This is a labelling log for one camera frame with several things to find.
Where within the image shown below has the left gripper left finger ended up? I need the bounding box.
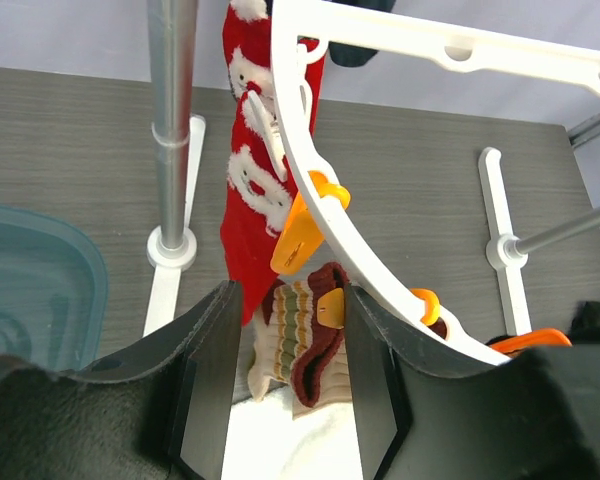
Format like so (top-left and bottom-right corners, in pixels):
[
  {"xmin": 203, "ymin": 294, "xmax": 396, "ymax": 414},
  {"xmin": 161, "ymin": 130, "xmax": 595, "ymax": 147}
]
[{"xmin": 77, "ymin": 281, "xmax": 242, "ymax": 479}]

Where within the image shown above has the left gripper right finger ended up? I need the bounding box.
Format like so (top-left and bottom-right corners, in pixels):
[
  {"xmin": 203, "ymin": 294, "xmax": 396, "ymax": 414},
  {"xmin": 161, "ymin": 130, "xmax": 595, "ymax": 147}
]
[{"xmin": 345, "ymin": 287, "xmax": 510, "ymax": 479}]

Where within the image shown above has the beige striped sock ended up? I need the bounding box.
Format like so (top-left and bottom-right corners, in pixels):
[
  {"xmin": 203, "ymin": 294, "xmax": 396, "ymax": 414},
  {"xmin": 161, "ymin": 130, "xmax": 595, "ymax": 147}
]
[
  {"xmin": 291, "ymin": 262, "xmax": 351, "ymax": 419},
  {"xmin": 247, "ymin": 281, "xmax": 309, "ymax": 401}
]

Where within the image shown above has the black white-striped sock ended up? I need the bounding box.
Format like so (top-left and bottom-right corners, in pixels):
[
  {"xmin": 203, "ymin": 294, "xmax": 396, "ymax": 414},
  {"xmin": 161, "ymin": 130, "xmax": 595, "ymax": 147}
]
[{"xmin": 0, "ymin": 347, "xmax": 600, "ymax": 480}]

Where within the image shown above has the red santa sock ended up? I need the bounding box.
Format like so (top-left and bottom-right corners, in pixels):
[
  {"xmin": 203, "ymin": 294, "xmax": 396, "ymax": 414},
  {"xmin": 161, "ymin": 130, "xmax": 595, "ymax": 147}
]
[{"xmin": 220, "ymin": 1, "xmax": 297, "ymax": 325}]

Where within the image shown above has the white round clip hanger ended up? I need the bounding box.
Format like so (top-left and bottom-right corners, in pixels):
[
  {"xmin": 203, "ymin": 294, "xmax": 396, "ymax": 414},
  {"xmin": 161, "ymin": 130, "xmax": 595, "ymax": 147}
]
[{"xmin": 271, "ymin": 1, "xmax": 600, "ymax": 365}]

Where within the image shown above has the white towel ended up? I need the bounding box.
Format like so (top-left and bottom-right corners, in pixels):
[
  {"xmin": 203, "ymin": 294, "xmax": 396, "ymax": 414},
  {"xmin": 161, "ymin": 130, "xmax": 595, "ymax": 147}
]
[{"xmin": 221, "ymin": 387, "xmax": 363, "ymax": 480}]

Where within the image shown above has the teal plastic basin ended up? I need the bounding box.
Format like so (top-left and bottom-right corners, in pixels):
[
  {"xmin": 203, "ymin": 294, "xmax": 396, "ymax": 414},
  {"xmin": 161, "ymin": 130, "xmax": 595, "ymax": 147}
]
[{"xmin": 0, "ymin": 205, "xmax": 108, "ymax": 371}]

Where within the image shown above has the black printed t-shirt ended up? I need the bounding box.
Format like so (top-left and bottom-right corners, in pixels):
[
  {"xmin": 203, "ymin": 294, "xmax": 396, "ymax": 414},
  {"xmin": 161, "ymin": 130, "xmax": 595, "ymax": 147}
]
[{"xmin": 567, "ymin": 301, "xmax": 600, "ymax": 344}]

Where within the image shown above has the white metal drying rack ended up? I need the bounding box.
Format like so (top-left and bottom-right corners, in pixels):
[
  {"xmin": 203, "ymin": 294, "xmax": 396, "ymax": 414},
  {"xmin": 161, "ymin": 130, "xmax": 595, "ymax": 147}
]
[{"xmin": 144, "ymin": 1, "xmax": 600, "ymax": 349}]

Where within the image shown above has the dark navy sock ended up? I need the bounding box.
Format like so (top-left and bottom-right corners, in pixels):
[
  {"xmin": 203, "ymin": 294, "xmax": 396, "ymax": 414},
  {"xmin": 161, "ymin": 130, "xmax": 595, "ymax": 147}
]
[{"xmin": 328, "ymin": 42, "xmax": 378, "ymax": 68}]

